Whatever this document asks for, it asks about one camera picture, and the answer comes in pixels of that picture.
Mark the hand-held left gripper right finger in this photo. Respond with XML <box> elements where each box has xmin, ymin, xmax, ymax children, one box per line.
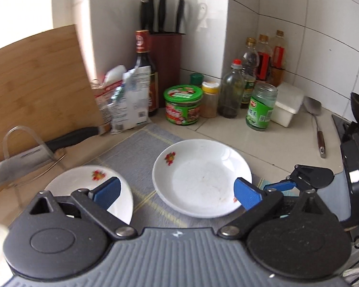
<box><xmin>217</xmin><ymin>178</ymin><xmax>332</xmax><ymax>240</ymax></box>

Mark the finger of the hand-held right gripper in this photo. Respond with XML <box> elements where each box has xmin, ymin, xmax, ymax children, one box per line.
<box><xmin>263</xmin><ymin>164</ymin><xmax>315</xmax><ymax>192</ymax></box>

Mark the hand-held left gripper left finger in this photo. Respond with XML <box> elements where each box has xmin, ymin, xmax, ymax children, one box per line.
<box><xmin>28</xmin><ymin>177</ymin><xmax>137</xmax><ymax>240</ymax></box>

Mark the small white flower plate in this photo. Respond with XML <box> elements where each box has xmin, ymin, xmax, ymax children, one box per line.
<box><xmin>44</xmin><ymin>165</ymin><xmax>134</xmax><ymax>225</ymax></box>

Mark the large white flower plate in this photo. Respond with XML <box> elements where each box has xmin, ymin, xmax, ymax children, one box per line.
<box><xmin>152</xmin><ymin>139</ymin><xmax>253</xmax><ymax>219</ymax></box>

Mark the black stove top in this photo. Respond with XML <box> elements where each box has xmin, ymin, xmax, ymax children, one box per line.
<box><xmin>332</xmin><ymin>114</ymin><xmax>355</xmax><ymax>142</ymax></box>

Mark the grey checked table mat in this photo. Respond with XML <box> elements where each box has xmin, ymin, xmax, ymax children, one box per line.
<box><xmin>78</xmin><ymin>124</ymin><xmax>265</xmax><ymax>229</ymax></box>

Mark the green glass jar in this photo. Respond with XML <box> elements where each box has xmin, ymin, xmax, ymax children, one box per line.
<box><xmin>246</xmin><ymin>83</ymin><xmax>279</xmax><ymax>131</ymax></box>

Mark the white plastic box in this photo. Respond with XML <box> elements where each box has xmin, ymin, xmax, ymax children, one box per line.
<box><xmin>271</xmin><ymin>82</ymin><xmax>305</xmax><ymax>127</ymax></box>

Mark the white printed food packet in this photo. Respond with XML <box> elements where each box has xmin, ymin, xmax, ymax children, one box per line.
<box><xmin>107</xmin><ymin>67</ymin><xmax>151</xmax><ymax>134</ymax></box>

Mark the red and white food packet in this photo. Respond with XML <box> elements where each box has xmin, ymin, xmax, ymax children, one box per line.
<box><xmin>91</xmin><ymin>65</ymin><xmax>129</xmax><ymax>125</ymax></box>

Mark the clear bottle red cap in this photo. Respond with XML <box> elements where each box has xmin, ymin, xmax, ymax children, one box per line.
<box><xmin>218</xmin><ymin>59</ymin><xmax>246</xmax><ymax>118</ymax></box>

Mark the yellow lid spice jar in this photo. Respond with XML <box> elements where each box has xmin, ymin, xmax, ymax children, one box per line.
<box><xmin>201</xmin><ymin>81</ymin><xmax>220</xmax><ymax>118</ymax></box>

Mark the green lid sauce jar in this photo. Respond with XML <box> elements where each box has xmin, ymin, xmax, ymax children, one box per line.
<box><xmin>163</xmin><ymin>84</ymin><xmax>204</xmax><ymax>126</ymax></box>

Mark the small green cap jar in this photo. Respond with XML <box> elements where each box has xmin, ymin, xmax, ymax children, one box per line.
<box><xmin>190</xmin><ymin>73</ymin><xmax>204</xmax><ymax>89</ymax></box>

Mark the orange oil bottle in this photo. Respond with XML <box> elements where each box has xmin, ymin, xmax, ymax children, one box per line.
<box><xmin>271</xmin><ymin>30</ymin><xmax>288</xmax><ymax>87</ymax></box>

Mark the yellow cap green label bottle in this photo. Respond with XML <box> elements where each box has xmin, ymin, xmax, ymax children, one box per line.
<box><xmin>241</xmin><ymin>38</ymin><xmax>260</xmax><ymax>109</ymax></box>

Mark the dark red sauce bottle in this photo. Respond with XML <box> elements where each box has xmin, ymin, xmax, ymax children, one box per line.
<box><xmin>255</xmin><ymin>34</ymin><xmax>273</xmax><ymax>82</ymax></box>

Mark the bamboo cutting board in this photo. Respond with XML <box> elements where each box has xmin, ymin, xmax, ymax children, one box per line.
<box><xmin>0</xmin><ymin>24</ymin><xmax>108</xmax><ymax>171</ymax></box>

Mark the dark soy sauce bottle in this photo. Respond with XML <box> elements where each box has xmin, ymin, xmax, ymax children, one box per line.
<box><xmin>135</xmin><ymin>30</ymin><xmax>160</xmax><ymax>117</ymax></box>

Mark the dark red knife block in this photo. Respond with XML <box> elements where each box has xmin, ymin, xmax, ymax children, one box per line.
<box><xmin>148</xmin><ymin>32</ymin><xmax>186</xmax><ymax>108</ymax></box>

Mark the black handled kitchen cleaver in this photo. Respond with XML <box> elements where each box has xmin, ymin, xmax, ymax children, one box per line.
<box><xmin>0</xmin><ymin>126</ymin><xmax>100</xmax><ymax>190</ymax></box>

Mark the metal spatula wooden handle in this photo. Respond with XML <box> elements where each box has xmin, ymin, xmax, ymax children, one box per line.
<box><xmin>303</xmin><ymin>96</ymin><xmax>326</xmax><ymax>159</ymax></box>

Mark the metal wire knife rack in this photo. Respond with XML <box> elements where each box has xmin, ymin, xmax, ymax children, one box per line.
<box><xmin>3</xmin><ymin>126</ymin><xmax>68</xmax><ymax>190</ymax></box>

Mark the black handled knife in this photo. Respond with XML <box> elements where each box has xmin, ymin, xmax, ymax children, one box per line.
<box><xmin>146</xmin><ymin>0</ymin><xmax>155</xmax><ymax>33</ymax></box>
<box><xmin>158</xmin><ymin>0</ymin><xmax>167</xmax><ymax>33</ymax></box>
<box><xmin>175</xmin><ymin>0</ymin><xmax>185</xmax><ymax>33</ymax></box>

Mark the clear wall hook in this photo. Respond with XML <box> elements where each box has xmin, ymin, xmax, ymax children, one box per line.
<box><xmin>197</xmin><ymin>2</ymin><xmax>209</xmax><ymax>27</ymax></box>

